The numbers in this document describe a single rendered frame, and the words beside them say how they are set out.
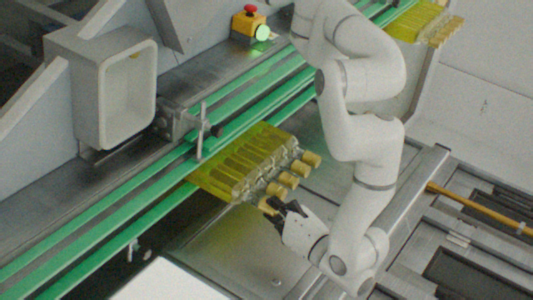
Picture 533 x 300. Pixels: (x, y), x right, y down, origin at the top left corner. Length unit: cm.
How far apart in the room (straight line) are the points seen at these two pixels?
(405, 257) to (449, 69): 623
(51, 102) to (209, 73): 46
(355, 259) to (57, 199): 63
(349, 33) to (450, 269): 75
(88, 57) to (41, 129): 19
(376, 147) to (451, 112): 690
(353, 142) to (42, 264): 63
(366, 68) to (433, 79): 677
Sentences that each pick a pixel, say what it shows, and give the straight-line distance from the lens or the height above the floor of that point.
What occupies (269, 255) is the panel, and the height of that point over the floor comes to 119.
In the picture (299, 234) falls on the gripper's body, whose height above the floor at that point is 127.
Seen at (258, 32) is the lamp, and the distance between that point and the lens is 180.
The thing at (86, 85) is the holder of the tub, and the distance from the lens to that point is 137.
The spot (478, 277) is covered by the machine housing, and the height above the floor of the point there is 164.
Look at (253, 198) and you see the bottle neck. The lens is 150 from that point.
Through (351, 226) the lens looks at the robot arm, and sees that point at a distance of 123.
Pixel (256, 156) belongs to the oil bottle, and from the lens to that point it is 160.
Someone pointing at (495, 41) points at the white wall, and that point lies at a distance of 759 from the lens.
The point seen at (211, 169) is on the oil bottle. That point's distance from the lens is 154.
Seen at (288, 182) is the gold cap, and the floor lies 115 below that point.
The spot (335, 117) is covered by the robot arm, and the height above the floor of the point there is 130.
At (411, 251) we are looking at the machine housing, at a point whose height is 146.
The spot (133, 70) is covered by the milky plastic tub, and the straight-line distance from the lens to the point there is 148.
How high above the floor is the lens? 164
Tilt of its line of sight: 21 degrees down
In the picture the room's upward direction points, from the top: 116 degrees clockwise
